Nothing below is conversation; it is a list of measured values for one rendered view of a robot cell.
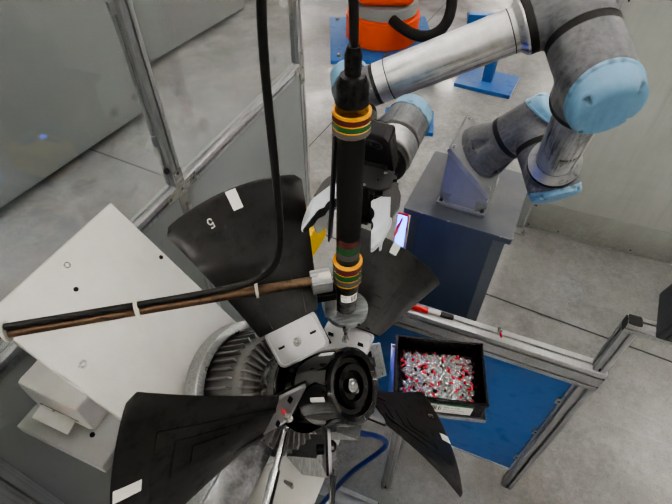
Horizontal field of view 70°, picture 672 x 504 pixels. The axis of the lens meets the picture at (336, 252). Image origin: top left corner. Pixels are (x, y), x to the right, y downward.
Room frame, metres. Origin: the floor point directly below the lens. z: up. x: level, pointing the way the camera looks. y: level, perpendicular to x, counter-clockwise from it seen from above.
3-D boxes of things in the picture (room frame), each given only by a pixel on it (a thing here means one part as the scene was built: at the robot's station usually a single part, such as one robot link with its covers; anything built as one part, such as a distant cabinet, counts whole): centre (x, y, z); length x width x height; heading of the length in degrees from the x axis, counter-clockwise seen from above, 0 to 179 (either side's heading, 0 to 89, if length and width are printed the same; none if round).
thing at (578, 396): (0.59, -0.64, 0.39); 0.04 x 0.04 x 0.78; 68
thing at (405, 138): (0.64, -0.08, 1.46); 0.08 x 0.05 x 0.08; 68
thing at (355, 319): (0.46, -0.01, 1.32); 0.09 x 0.07 x 0.10; 103
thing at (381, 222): (0.45, -0.06, 1.45); 0.09 x 0.03 x 0.06; 179
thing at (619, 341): (0.59, -0.64, 0.96); 0.03 x 0.03 x 0.20; 68
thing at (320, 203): (0.49, 0.02, 1.45); 0.09 x 0.03 x 0.06; 136
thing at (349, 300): (0.46, -0.02, 1.47); 0.04 x 0.04 x 0.46
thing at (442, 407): (0.58, -0.25, 0.85); 0.22 x 0.17 x 0.07; 83
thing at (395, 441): (0.59, -0.19, 0.40); 0.03 x 0.03 x 0.80; 83
